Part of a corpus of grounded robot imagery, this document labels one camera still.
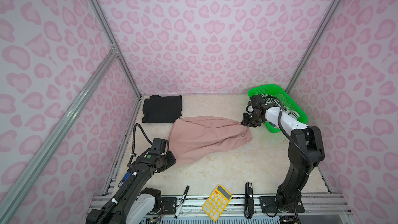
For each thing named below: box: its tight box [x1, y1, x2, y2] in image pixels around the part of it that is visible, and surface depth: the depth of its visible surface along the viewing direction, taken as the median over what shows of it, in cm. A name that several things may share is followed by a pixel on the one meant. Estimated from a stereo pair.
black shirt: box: [141, 94, 183, 124], surface depth 112 cm
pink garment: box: [168, 115, 253, 165], surface depth 94 cm
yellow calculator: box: [202, 184, 233, 222], surface depth 75 cm
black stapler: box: [244, 182, 254, 220], surface depth 73 cm
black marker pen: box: [174, 185, 190, 219], surface depth 75 cm
